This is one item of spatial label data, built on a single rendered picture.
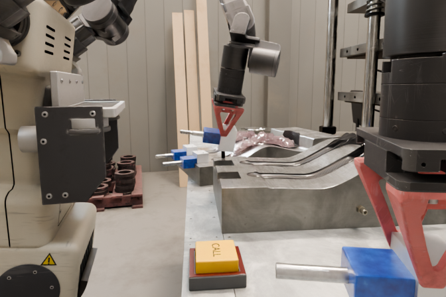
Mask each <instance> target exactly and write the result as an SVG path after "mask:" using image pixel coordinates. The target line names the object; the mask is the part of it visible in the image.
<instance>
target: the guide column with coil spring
mask: <svg viewBox="0 0 446 297"><path fill-rule="evenodd" d="M378 1H381V0H371V1H369V4H370V3H373V2H378ZM380 6H382V4H381V3H378V4H373V5H370V6H368V8H373V7H380ZM368 12H369V13H371V12H382V9H373V10H370V11H368ZM380 22H381V15H372V16H369V17H368V26H367V37H366V59H365V71H364V92H363V103H362V124H361V127H374V113H375V100H376V82H377V72H378V53H379V39H380Z"/></svg>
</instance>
